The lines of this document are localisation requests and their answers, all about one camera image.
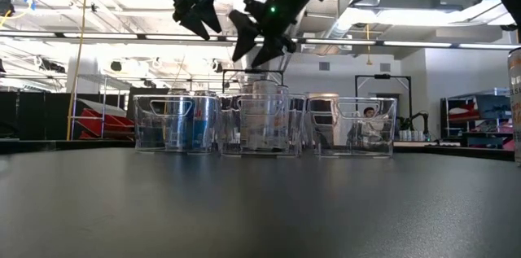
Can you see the red storage bins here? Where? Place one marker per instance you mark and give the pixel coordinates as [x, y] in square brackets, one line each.
[102, 125]

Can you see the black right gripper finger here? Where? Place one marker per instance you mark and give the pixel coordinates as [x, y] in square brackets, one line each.
[272, 52]
[243, 32]

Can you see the black partition panel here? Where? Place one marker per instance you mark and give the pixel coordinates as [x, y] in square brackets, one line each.
[32, 115]

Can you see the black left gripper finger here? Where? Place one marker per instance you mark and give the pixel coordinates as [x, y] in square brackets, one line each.
[197, 24]
[211, 11]

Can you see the black ceiling-mounted device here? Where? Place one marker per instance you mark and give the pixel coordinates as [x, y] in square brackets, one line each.
[6, 5]

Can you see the long ceiling light bar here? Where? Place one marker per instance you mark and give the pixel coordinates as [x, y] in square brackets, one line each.
[122, 36]

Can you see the clear plastic bin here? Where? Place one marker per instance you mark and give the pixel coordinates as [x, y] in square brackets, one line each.
[325, 144]
[293, 136]
[150, 136]

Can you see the row of distant cans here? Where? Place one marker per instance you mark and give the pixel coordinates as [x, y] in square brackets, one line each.
[411, 136]

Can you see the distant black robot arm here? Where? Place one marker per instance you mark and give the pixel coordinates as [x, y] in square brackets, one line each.
[424, 123]

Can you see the grey wall vent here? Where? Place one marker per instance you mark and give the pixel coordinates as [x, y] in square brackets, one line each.
[324, 66]
[385, 67]

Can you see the black round ceiling lamp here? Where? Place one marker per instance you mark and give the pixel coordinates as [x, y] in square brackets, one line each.
[116, 66]
[217, 66]

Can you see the blue silver Red Bull can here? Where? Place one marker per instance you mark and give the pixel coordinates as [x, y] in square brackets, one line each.
[179, 128]
[204, 128]

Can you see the person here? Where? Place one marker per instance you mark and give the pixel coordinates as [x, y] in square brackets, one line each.
[369, 112]

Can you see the metal shelf unit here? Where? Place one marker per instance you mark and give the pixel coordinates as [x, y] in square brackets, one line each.
[494, 107]

